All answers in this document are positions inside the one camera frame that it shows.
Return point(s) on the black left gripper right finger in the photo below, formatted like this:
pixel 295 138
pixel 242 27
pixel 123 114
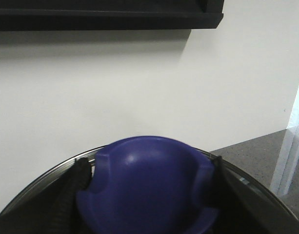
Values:
pixel 242 211

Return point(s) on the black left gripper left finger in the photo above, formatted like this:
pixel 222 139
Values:
pixel 54 210

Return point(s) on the glass lid with blue knob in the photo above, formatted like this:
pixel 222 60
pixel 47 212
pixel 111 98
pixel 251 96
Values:
pixel 147 185

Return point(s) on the black range hood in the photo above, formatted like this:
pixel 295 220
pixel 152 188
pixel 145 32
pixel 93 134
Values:
pixel 66 15

